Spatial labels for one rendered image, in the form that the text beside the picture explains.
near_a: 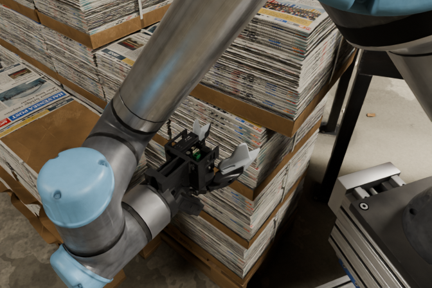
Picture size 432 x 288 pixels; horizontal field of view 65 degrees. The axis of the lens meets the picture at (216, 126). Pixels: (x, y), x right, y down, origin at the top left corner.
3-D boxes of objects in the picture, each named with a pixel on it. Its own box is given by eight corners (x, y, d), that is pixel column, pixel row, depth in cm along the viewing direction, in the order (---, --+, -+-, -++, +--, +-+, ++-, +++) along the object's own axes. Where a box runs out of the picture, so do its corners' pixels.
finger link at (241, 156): (270, 139, 57) (220, 157, 54) (267, 164, 60) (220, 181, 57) (260, 128, 59) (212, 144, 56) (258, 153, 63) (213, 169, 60)
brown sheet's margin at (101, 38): (92, 50, 96) (89, 35, 93) (40, 23, 110) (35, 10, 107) (184, 10, 118) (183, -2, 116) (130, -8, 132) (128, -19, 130)
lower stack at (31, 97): (105, 299, 124) (55, 198, 85) (6, 195, 161) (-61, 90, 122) (164, 242, 142) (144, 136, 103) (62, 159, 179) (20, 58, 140)
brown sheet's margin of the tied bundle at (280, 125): (290, 139, 67) (294, 122, 65) (180, 91, 80) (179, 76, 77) (321, 100, 77) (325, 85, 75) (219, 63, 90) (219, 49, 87)
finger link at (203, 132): (210, 105, 64) (199, 137, 57) (211, 129, 68) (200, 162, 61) (195, 103, 64) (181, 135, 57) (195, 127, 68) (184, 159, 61)
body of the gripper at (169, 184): (223, 144, 53) (170, 192, 46) (222, 180, 59) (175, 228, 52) (187, 125, 57) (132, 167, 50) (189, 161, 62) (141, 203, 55)
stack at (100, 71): (241, 306, 122) (261, 136, 69) (62, 160, 178) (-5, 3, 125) (294, 233, 145) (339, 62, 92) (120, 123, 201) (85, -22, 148)
